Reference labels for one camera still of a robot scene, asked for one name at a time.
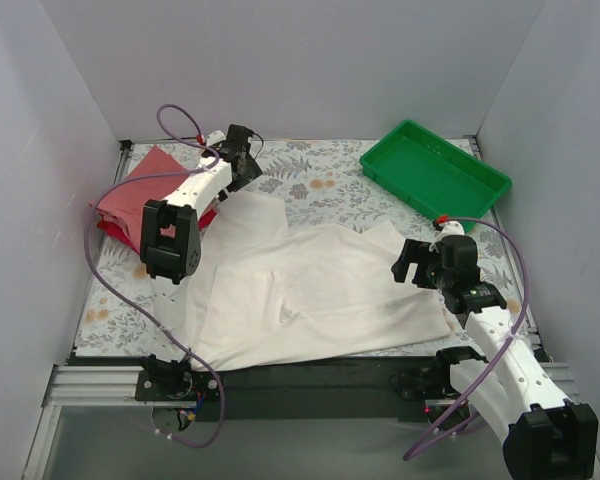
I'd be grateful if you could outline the white t shirt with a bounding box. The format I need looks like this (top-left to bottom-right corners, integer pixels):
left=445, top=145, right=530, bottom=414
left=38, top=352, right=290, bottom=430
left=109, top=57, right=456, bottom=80
left=152, top=192, right=454, bottom=372

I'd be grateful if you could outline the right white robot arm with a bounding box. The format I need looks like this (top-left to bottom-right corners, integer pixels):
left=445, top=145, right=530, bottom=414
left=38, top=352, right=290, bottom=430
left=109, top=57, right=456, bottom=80
left=391, top=235, right=598, bottom=479

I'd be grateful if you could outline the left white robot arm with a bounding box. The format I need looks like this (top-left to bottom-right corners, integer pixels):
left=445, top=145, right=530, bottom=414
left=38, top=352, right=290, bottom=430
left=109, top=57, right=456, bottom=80
left=140, top=124, right=262, bottom=400

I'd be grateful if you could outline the green plastic tray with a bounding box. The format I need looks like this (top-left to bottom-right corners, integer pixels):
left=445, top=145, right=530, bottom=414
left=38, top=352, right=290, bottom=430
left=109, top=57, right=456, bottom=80
left=360, top=120, right=512, bottom=220

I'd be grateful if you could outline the folded pink t shirt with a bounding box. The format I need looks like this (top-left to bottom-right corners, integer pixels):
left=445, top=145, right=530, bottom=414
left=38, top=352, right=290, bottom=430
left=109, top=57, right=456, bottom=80
left=89, top=144, right=221, bottom=250

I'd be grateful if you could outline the folded red t shirt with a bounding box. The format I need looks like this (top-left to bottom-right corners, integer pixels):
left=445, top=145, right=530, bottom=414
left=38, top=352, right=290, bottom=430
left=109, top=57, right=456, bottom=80
left=96, top=207, right=220, bottom=246

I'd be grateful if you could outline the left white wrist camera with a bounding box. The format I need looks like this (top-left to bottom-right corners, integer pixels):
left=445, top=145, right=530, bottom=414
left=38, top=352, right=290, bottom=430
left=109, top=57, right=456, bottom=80
left=196, top=130, right=226, bottom=146

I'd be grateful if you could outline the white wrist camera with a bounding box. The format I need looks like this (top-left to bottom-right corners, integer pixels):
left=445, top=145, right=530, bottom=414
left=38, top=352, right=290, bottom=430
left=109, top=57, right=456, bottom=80
left=196, top=130, right=226, bottom=146
left=433, top=215, right=465, bottom=244

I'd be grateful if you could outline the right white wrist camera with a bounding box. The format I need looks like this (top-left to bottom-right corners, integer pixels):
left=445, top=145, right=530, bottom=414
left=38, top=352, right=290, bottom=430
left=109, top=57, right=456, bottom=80
left=433, top=215, right=465, bottom=244

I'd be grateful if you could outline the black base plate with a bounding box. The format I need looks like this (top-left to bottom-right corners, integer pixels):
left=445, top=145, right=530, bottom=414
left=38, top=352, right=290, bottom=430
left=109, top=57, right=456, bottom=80
left=134, top=355, right=494, bottom=422

